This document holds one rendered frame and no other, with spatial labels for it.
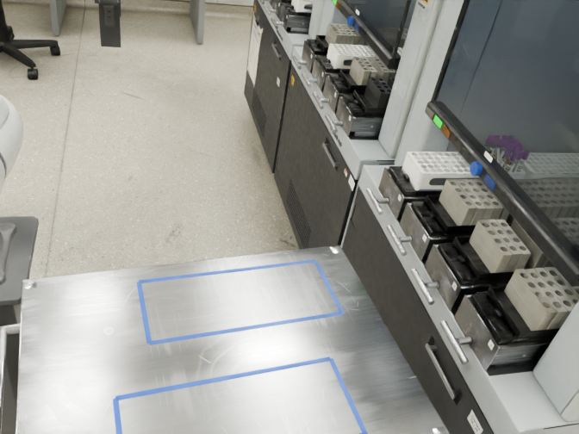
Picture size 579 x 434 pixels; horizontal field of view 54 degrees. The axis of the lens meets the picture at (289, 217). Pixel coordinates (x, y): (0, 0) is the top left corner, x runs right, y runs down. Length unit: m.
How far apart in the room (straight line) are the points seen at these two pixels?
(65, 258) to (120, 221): 0.30
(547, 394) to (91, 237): 1.79
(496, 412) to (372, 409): 0.31
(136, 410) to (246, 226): 1.68
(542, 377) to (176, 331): 0.67
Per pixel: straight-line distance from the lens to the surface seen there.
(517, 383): 1.18
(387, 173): 1.48
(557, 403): 1.16
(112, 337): 0.96
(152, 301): 1.01
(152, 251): 2.33
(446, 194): 1.37
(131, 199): 2.60
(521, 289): 1.17
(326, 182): 1.92
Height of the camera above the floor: 1.55
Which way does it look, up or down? 37 degrees down
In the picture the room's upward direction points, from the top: 11 degrees clockwise
